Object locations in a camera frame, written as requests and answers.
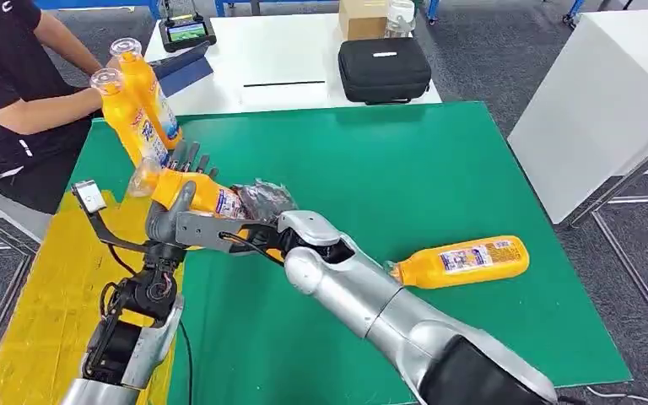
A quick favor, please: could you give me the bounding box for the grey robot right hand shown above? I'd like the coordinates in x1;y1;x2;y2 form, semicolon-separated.
232;178;300;224

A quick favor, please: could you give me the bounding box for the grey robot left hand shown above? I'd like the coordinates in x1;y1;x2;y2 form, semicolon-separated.
144;141;222;247

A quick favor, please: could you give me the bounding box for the orange drink bottle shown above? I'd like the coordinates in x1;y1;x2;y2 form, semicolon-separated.
127;158;285;264
89;67;172;170
384;235;532;291
109;36;185;151

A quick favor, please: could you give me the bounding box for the thin black strip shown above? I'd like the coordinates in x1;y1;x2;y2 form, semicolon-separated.
243;79;327;89

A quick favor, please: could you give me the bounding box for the green mat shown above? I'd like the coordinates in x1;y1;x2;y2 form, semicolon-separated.
67;100;634;405

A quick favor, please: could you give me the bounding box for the yellow sheet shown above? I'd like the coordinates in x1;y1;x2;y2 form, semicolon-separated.
0;188;186;405

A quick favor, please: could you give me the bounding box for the blue tablet case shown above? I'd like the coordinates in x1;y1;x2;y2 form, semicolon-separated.
149;41;215;100

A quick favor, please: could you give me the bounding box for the black zip case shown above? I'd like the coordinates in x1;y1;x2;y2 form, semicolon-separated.
337;36;433;106

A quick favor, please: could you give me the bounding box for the black controller with screen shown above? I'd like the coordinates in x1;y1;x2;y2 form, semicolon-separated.
158;0;219;54

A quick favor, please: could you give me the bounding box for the cardboard box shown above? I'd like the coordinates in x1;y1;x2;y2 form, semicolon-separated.
338;0;391;42

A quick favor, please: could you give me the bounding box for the clear plastic jar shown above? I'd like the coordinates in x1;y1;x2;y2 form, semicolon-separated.
384;0;417;39

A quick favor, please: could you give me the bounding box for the person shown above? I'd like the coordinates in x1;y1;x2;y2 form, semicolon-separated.
0;0;107;216

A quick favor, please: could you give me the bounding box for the large white table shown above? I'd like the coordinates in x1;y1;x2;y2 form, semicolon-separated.
506;9;648;226

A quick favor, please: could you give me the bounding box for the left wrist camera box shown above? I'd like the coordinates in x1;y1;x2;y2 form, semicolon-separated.
71;179;149;254

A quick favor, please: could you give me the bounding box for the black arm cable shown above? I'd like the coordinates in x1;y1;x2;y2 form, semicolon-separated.
177;319;195;405

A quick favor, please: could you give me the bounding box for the blue metal frame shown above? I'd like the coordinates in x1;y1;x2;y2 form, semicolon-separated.
33;0;162;20

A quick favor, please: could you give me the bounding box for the white cable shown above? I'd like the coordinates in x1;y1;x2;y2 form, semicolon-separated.
585;386;648;405

